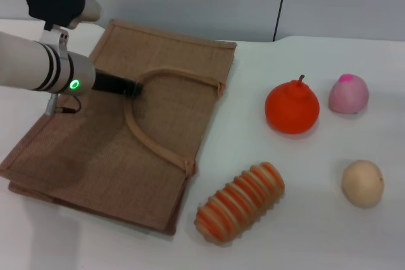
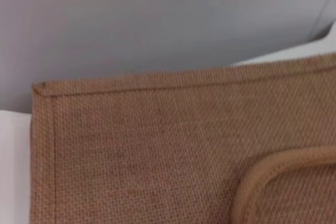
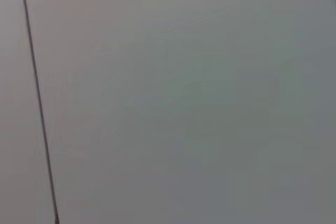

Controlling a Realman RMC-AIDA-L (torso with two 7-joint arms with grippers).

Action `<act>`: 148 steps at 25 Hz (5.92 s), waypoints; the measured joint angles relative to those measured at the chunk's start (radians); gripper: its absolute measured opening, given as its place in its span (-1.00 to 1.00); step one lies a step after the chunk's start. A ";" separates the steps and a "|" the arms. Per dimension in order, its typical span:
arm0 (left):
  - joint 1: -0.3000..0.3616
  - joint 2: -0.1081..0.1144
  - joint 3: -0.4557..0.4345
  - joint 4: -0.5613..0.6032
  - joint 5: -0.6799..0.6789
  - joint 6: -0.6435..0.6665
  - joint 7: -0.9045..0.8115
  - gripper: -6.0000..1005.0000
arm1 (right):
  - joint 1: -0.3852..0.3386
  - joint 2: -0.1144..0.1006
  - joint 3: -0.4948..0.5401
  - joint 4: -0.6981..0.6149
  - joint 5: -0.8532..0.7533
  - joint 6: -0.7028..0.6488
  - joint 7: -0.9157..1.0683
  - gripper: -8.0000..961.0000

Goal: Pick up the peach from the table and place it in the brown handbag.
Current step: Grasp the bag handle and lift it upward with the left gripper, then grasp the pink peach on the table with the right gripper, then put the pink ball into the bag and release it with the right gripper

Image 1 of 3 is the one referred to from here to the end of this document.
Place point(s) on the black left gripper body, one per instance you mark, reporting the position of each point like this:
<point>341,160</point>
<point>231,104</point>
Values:
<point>114,83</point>

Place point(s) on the brown jute handbag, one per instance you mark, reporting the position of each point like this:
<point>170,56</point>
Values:
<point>126,143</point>

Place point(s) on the pink peach toy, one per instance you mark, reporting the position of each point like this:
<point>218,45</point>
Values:
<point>348,96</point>

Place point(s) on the orange striped bread toy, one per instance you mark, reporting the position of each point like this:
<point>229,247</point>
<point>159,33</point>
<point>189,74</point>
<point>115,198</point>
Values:
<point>239,203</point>

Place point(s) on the orange pear toy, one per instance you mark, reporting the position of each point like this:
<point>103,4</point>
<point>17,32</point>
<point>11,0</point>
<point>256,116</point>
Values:
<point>291,108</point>

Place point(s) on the thin dark vertical rod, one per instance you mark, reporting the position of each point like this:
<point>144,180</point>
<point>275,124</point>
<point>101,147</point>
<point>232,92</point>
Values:
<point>281,4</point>

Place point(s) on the beige round fruit toy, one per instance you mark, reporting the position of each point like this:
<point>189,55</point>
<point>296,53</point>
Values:
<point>362,184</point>

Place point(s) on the black beige left wrist camera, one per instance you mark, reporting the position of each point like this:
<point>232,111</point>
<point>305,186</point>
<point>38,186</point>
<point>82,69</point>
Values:
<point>57,1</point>

